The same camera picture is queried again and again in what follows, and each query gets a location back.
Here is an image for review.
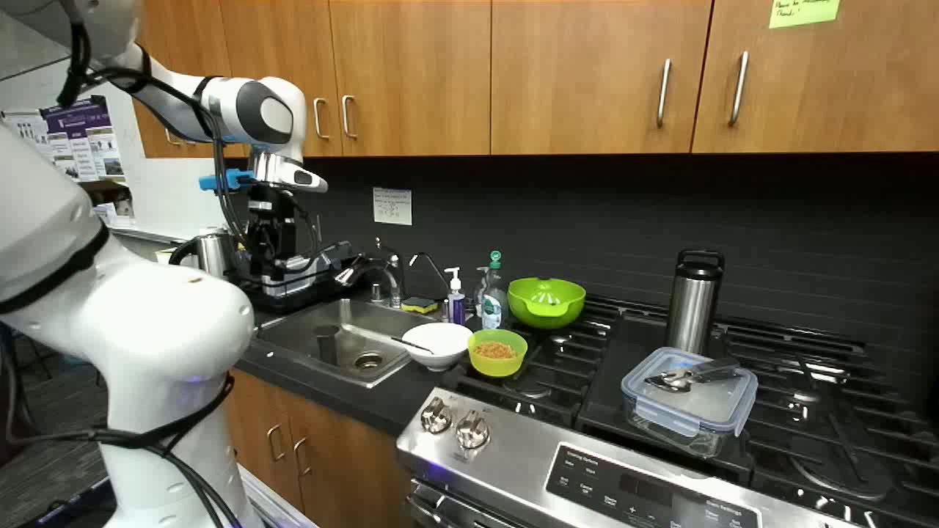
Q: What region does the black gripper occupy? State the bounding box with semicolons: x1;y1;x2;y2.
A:
242;189;330;291

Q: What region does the metal spoon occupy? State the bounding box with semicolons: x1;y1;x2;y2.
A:
390;334;441;357

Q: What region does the white bowl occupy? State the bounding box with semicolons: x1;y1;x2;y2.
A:
400;321;475;375

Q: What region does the small yellow-green bowl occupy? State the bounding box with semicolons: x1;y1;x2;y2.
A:
468;326;531;382

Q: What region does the large green bowl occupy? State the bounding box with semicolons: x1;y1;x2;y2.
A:
505;275;591;332

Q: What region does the steel canister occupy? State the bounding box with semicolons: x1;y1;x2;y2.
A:
194;227;235;282

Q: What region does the stainless steel sink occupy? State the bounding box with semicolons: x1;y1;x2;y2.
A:
246;296;436;394

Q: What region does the chrome faucet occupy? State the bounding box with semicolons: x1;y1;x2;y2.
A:
336;249;408;312

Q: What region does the pump soap bottle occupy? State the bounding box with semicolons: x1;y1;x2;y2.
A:
441;263;472;326

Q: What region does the wooden base cabinet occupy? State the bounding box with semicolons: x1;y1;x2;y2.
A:
227;367;419;528

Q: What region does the dish soap bottle green cap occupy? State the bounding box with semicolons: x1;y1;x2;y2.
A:
475;246;510;334

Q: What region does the steel stove knob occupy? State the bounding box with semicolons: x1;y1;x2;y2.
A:
417;397;456;438
453;410;493;455

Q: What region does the wooden cabinet door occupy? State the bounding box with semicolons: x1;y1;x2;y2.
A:
133;0;336;161
330;0;496;158
689;0;939;158
488;0;717;158

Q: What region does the stainless steel gas stove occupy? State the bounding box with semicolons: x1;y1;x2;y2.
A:
395;291;939;528

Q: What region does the steel thermos bottle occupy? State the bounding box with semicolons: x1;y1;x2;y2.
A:
667;246;728;357

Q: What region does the yellow-green sticky note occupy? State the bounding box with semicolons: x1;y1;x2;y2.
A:
767;0;845;32

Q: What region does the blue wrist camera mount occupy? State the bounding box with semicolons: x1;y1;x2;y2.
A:
198;168;258;197

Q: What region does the white wall outlet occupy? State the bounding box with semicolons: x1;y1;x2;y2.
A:
371;184;417;228

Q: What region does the metal base cabinet handle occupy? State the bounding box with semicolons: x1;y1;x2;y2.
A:
287;431;315;480
265;419;292;466

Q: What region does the printed wall poster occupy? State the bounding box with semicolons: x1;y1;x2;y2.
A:
0;95;133;189

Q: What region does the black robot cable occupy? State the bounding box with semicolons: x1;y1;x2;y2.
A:
53;0;242;149

